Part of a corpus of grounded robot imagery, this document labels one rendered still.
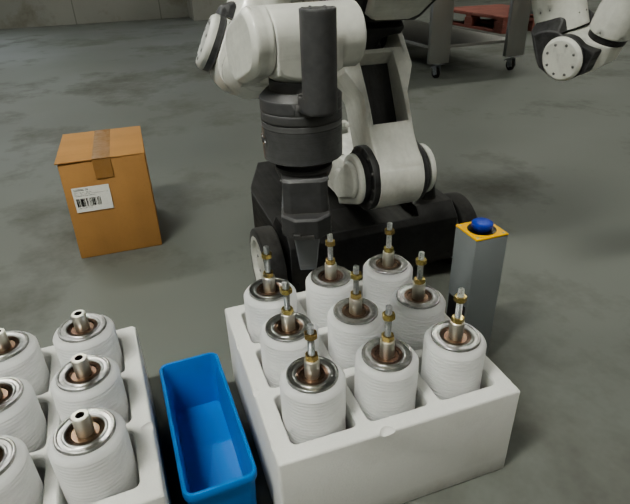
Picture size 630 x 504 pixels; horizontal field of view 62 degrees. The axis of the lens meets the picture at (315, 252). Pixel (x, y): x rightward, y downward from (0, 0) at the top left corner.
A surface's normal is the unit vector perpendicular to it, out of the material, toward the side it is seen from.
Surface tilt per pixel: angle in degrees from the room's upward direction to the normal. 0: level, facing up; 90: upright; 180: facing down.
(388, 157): 50
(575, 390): 0
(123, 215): 90
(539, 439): 0
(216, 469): 0
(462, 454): 90
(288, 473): 90
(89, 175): 90
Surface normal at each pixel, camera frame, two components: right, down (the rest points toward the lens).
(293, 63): 0.40, 0.44
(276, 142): -0.63, 0.40
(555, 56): -0.80, 0.43
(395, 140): 0.24, -0.20
